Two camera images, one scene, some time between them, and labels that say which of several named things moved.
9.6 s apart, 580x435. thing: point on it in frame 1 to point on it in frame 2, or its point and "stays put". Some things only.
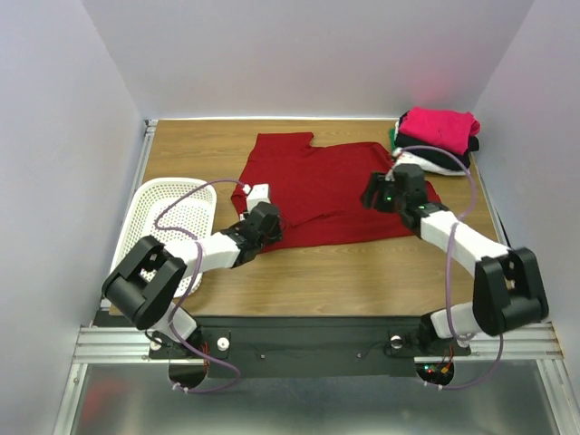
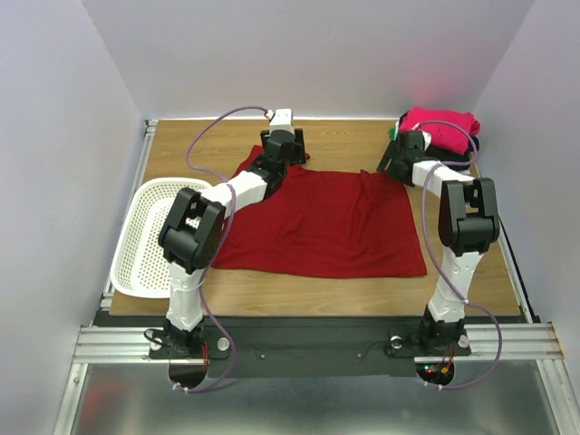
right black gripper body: [374, 195] to [390, 159]
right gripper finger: [379, 193] to [387, 161]
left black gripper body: [275, 236] to [297, 155]
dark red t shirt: [432, 193] to [325, 222]
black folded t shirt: [403, 141] stays put
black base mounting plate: [308, 346] stays put
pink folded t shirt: [450, 129] stays put
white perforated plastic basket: [173, 210] stays put
